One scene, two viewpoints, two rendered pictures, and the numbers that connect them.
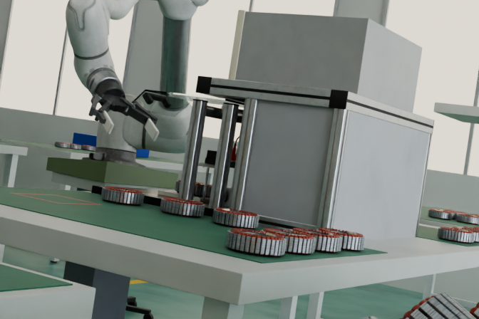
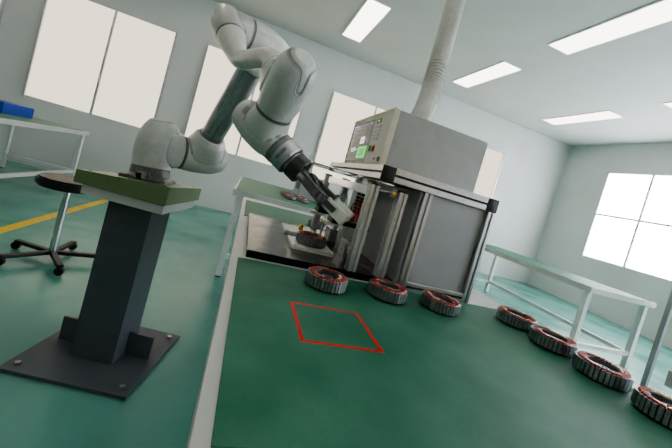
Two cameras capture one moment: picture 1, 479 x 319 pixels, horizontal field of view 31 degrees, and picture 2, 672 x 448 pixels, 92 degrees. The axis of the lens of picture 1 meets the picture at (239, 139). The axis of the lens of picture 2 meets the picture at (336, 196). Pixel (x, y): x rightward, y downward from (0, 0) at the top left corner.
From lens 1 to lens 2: 1.96 m
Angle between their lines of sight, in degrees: 46
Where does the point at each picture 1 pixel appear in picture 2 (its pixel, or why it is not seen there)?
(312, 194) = (460, 270)
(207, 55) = (73, 55)
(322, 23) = (458, 138)
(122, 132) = (166, 155)
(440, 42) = not seen: hidden behind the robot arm
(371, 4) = (193, 57)
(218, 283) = not seen: outside the picture
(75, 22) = (296, 84)
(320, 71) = (451, 173)
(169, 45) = (237, 95)
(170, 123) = (212, 154)
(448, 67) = not seen: hidden behind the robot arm
